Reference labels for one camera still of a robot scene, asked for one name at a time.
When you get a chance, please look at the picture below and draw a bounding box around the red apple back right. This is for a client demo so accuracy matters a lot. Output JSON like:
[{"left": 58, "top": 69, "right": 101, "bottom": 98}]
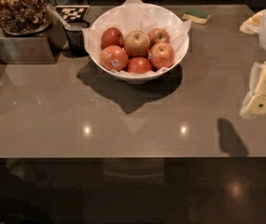
[{"left": 147, "top": 28, "right": 170, "bottom": 46}]

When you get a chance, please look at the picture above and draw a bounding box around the white ceramic bowl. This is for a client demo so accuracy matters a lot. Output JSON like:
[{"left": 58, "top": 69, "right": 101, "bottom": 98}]
[{"left": 88, "top": 3, "right": 190, "bottom": 85}]

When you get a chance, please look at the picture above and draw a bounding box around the red apple front centre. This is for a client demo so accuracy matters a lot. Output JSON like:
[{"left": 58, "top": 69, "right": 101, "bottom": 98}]
[{"left": 126, "top": 57, "right": 152, "bottom": 74}]

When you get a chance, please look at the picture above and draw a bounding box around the yellow-red apple centre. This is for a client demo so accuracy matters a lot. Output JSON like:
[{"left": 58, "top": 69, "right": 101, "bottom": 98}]
[{"left": 124, "top": 30, "right": 150, "bottom": 57}]

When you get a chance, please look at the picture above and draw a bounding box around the white paper bowl liner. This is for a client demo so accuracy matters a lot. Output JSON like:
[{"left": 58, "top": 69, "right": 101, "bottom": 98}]
[{"left": 81, "top": 0, "right": 192, "bottom": 78}]

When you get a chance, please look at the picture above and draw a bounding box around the red apple with sticker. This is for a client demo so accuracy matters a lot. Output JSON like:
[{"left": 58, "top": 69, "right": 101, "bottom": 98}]
[{"left": 100, "top": 45, "right": 129, "bottom": 71}]

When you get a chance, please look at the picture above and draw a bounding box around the red apple back left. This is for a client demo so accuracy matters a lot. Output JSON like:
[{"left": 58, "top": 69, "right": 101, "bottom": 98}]
[{"left": 101, "top": 27, "right": 124, "bottom": 49}]

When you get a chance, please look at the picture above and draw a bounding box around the green yellow sponge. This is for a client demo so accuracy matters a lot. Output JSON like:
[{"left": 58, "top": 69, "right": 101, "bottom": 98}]
[{"left": 183, "top": 8, "right": 211, "bottom": 24}]

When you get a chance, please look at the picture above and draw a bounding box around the black cup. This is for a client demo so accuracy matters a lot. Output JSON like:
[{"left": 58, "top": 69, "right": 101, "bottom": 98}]
[{"left": 63, "top": 21, "right": 90, "bottom": 57}]

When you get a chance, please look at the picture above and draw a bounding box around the black white marker tag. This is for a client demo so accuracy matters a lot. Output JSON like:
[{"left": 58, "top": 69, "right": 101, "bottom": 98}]
[{"left": 55, "top": 5, "right": 90, "bottom": 22}]

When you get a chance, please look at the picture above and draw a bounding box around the stainless steel box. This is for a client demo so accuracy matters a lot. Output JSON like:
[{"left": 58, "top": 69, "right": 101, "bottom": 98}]
[{"left": 0, "top": 19, "right": 66, "bottom": 64}]

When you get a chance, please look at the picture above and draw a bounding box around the metal scoop handle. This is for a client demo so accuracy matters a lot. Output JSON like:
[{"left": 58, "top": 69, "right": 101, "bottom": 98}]
[{"left": 46, "top": 4, "right": 71, "bottom": 31}]

